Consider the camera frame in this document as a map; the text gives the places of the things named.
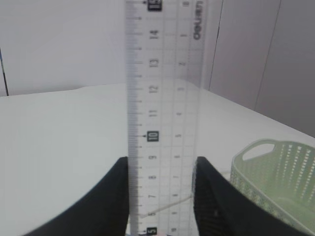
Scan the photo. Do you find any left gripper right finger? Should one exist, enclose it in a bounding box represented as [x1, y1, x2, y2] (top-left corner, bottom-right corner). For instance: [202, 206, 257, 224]
[193, 157, 309, 236]

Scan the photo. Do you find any clear plastic ruler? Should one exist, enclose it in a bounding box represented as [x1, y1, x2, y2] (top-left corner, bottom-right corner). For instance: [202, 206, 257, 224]
[125, 0, 208, 236]

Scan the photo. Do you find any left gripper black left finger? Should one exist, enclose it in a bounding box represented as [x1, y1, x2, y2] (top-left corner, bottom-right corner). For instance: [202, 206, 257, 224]
[28, 157, 129, 236]

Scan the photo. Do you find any green plastic basket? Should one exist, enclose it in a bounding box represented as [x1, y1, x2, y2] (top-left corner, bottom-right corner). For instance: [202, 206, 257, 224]
[230, 139, 315, 236]

